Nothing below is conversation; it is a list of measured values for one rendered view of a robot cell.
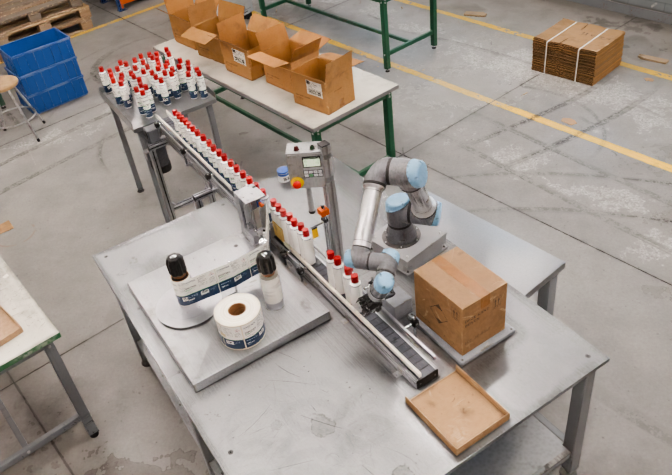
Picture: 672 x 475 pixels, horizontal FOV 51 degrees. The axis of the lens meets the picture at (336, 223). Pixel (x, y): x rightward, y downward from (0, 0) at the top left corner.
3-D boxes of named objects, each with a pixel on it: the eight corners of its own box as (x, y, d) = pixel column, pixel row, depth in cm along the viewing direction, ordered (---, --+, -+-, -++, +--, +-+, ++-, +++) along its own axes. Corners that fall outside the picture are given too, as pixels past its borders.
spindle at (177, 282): (175, 302, 325) (160, 255, 307) (193, 293, 328) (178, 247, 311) (183, 313, 318) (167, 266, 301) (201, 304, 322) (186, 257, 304)
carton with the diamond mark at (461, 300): (415, 316, 307) (413, 270, 291) (456, 291, 317) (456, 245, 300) (462, 356, 287) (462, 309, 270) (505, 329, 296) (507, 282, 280)
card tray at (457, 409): (405, 402, 274) (405, 396, 271) (456, 370, 284) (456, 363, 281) (456, 456, 253) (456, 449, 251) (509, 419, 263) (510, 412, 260)
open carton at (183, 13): (162, 44, 604) (151, 2, 581) (205, 27, 626) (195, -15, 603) (187, 55, 579) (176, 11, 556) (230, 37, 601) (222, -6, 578)
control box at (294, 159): (292, 177, 326) (286, 143, 314) (328, 175, 324) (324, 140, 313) (291, 190, 318) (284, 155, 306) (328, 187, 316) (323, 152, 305)
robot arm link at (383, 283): (398, 273, 272) (392, 292, 268) (391, 283, 282) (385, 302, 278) (379, 266, 272) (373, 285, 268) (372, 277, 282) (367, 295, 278)
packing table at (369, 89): (174, 125, 649) (152, 47, 602) (244, 93, 687) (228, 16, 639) (326, 222, 508) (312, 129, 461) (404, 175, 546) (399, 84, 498)
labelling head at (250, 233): (242, 232, 363) (232, 192, 347) (263, 222, 368) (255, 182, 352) (254, 245, 353) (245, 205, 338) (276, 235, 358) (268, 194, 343)
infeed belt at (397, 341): (235, 202, 393) (233, 196, 390) (248, 196, 396) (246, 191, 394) (419, 386, 278) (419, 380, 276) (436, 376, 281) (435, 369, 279)
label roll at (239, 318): (241, 357, 295) (234, 333, 286) (211, 336, 307) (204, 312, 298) (275, 329, 306) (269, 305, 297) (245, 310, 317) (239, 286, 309)
